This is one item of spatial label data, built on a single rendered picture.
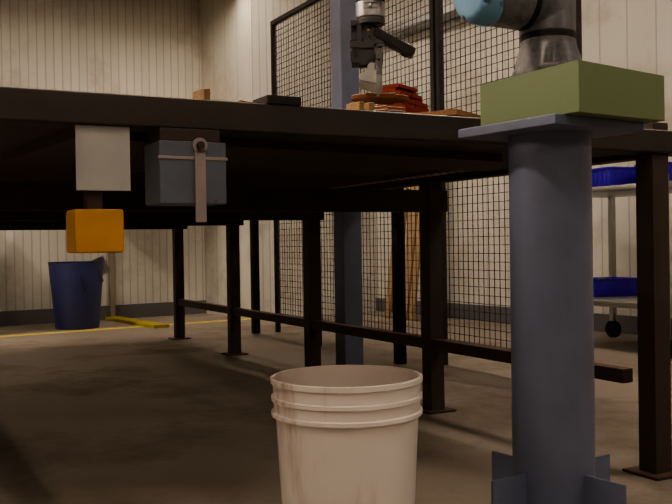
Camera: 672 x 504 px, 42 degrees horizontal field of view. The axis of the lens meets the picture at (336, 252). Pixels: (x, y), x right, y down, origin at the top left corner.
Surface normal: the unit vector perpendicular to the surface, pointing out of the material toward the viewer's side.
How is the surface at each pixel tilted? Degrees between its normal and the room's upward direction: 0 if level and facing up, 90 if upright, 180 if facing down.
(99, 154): 90
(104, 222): 90
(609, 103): 90
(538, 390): 90
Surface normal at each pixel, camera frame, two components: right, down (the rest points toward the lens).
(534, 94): -0.82, 0.02
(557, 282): -0.10, 0.01
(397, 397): 0.61, 0.04
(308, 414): -0.54, 0.07
